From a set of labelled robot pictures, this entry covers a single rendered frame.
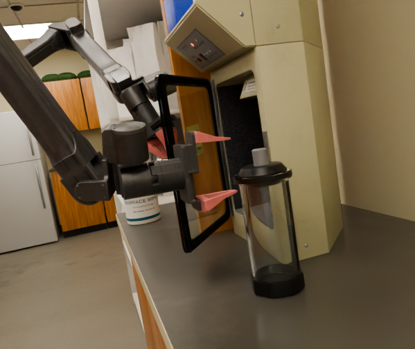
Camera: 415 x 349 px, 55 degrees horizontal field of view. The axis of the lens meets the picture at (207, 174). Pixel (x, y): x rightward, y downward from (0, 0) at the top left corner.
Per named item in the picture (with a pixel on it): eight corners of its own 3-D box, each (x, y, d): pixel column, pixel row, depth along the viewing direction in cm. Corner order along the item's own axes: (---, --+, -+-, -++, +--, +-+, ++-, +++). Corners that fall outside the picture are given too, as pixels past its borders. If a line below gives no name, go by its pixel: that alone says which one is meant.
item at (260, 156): (282, 176, 79) (278, 143, 78) (294, 183, 70) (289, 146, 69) (236, 183, 79) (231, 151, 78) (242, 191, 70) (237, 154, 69)
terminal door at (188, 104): (231, 217, 116) (209, 79, 111) (187, 255, 88) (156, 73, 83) (228, 217, 117) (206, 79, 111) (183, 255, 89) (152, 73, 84)
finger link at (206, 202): (240, 165, 70) (188, 174, 67) (244, 205, 71) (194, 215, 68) (226, 163, 76) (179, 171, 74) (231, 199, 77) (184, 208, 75)
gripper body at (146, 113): (147, 142, 102) (133, 118, 103) (177, 120, 98) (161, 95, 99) (134, 145, 96) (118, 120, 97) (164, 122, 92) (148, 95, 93)
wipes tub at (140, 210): (158, 213, 162) (151, 177, 160) (163, 219, 150) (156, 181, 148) (125, 220, 159) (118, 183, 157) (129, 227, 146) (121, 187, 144)
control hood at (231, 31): (209, 72, 112) (204, 35, 111) (256, 46, 82) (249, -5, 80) (170, 77, 109) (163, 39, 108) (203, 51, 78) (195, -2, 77)
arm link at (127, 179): (115, 192, 71) (119, 206, 66) (109, 156, 68) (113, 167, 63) (153, 186, 73) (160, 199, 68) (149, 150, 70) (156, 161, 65)
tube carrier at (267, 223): (297, 266, 83) (283, 165, 80) (313, 287, 72) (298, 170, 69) (245, 275, 82) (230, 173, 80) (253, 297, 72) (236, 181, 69)
